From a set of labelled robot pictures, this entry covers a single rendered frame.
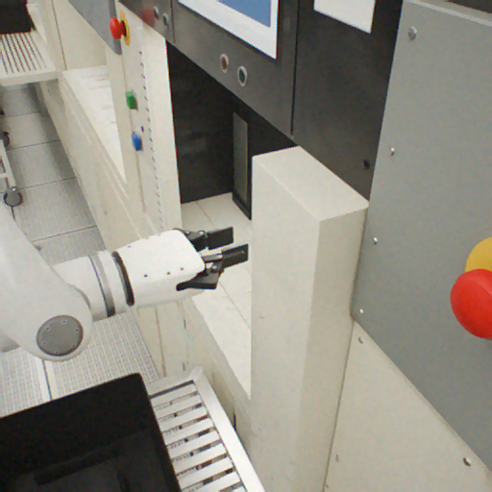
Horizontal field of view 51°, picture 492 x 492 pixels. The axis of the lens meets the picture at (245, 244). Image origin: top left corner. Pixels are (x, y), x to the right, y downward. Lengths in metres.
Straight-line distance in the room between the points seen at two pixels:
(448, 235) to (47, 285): 0.38
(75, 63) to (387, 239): 2.30
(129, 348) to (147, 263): 1.57
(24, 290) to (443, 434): 0.40
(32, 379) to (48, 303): 1.68
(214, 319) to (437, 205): 0.76
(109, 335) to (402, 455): 1.87
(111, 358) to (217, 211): 1.01
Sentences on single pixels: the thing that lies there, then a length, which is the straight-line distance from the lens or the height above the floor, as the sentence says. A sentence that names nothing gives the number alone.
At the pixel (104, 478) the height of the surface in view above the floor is 0.77.
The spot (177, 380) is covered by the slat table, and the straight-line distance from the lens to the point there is 1.11.
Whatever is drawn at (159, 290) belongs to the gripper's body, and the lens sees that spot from 0.65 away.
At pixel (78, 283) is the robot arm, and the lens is 0.64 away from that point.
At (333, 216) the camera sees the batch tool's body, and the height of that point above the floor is 1.40.
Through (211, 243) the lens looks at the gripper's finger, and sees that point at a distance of 0.73.
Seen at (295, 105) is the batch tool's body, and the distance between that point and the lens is 0.50.
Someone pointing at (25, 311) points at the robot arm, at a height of 1.26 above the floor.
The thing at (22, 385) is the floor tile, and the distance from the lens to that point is 2.22.
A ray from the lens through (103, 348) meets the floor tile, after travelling 2.25.
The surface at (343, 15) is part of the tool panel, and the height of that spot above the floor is 1.53.
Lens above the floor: 1.62
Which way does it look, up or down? 37 degrees down
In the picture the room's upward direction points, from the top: straight up
